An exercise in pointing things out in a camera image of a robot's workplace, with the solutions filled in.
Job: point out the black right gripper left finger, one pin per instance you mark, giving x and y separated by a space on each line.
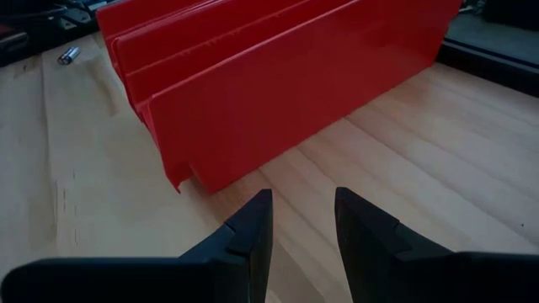
168 282

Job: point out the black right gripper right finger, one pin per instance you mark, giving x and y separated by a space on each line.
421 278

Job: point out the red plastic bin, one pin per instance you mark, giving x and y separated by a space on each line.
126 25
273 105

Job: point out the silver AAA battery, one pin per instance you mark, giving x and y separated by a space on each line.
68 55

